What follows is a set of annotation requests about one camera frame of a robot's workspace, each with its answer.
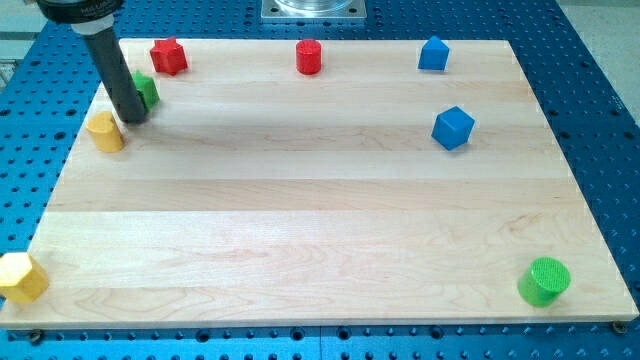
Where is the light wooden board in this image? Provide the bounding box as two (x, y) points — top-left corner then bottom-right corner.
(1, 39), (638, 329)

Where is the red star block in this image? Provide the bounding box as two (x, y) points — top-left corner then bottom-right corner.
(150, 37), (189, 76)

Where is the blue cube block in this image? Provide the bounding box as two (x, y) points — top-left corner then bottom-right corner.
(431, 106), (475, 151)

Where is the black robot arm end flange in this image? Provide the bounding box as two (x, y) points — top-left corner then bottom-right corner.
(36, 0), (124, 24)

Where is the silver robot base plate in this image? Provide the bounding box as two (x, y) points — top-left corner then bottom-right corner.
(260, 0), (367, 20)

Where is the green cylinder block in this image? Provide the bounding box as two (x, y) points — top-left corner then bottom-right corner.
(517, 257), (571, 307)

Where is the red cylinder block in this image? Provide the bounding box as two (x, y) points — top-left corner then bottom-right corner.
(295, 39), (322, 75)

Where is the green star block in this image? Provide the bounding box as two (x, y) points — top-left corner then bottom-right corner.
(132, 71), (160, 112)

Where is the blue pentagon block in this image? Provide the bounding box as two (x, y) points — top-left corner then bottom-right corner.
(417, 36), (450, 71)

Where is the board stop screw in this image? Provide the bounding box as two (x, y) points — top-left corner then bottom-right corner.
(611, 321), (627, 335)
(27, 329), (44, 346)

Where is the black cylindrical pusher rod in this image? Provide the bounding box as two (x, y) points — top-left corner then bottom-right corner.
(71, 15), (146, 125)

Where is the right board stop screw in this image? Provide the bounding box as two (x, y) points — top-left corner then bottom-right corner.
(611, 321), (627, 335)

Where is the yellow hexagon block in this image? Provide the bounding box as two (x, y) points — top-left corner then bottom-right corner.
(1, 252), (49, 303)

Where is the left board stop screw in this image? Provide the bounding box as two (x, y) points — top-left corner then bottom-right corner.
(27, 329), (44, 346)

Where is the yellow heart block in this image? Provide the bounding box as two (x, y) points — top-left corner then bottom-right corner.
(85, 111), (124, 153)

